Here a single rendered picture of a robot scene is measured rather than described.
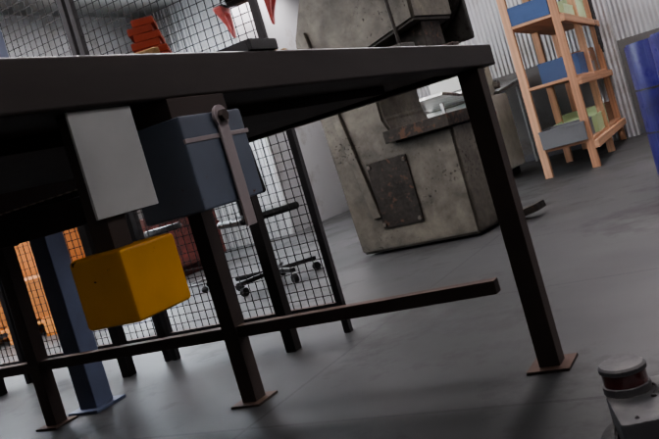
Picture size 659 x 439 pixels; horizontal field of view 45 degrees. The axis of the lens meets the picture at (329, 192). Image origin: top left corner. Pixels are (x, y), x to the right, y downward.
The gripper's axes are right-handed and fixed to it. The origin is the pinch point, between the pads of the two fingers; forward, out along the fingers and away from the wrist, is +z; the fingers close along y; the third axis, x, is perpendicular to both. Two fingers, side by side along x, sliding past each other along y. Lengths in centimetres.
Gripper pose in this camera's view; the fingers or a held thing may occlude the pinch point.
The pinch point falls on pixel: (253, 26)
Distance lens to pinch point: 185.6
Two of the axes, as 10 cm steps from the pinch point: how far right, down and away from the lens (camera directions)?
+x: -2.0, 1.2, -9.7
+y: -9.3, 2.7, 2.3
